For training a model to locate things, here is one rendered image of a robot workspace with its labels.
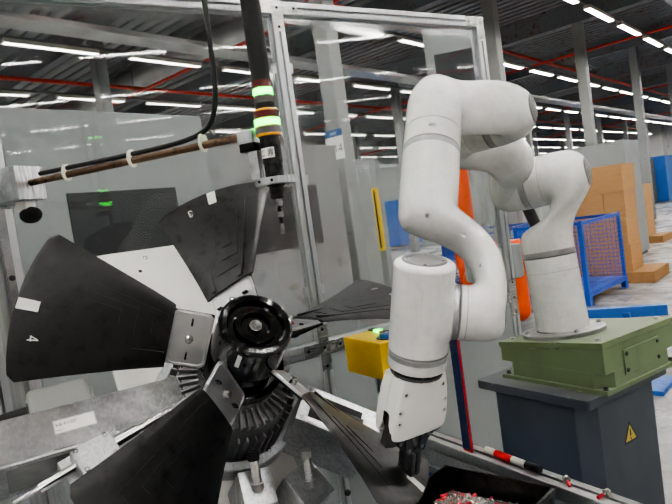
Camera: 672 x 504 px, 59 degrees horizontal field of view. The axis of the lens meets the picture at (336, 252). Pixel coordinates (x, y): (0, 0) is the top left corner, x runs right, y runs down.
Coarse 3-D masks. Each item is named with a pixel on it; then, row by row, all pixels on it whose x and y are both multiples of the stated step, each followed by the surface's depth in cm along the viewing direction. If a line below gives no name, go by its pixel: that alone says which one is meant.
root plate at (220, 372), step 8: (216, 368) 90; (224, 368) 92; (216, 376) 90; (224, 376) 92; (232, 376) 93; (208, 384) 88; (216, 384) 90; (224, 384) 92; (232, 384) 93; (208, 392) 88; (216, 392) 90; (232, 392) 93; (240, 392) 95; (216, 400) 89; (224, 400) 91; (232, 400) 93; (240, 400) 95; (224, 408) 91; (232, 408) 93; (232, 416) 93
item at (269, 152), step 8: (264, 136) 100; (272, 136) 100; (264, 144) 100; (272, 144) 100; (280, 144) 101; (264, 152) 100; (272, 152) 100; (280, 152) 101; (264, 160) 101; (272, 160) 100; (280, 160) 101; (264, 168) 102; (272, 168) 100; (280, 168) 101; (272, 184) 101; (280, 184) 101; (272, 192) 101; (280, 192) 101
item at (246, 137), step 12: (240, 132) 102; (252, 132) 102; (240, 144) 102; (252, 144) 101; (252, 156) 102; (252, 168) 102; (252, 180) 102; (264, 180) 99; (276, 180) 99; (288, 180) 100
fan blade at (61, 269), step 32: (64, 256) 93; (96, 256) 94; (32, 288) 90; (64, 288) 91; (96, 288) 92; (128, 288) 93; (32, 320) 90; (64, 320) 91; (96, 320) 92; (128, 320) 93; (160, 320) 94; (32, 352) 89; (64, 352) 91; (96, 352) 92; (128, 352) 93; (160, 352) 94
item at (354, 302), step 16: (352, 288) 122; (368, 288) 121; (384, 288) 120; (320, 304) 115; (336, 304) 113; (352, 304) 110; (368, 304) 110; (384, 304) 111; (320, 320) 103; (336, 320) 102
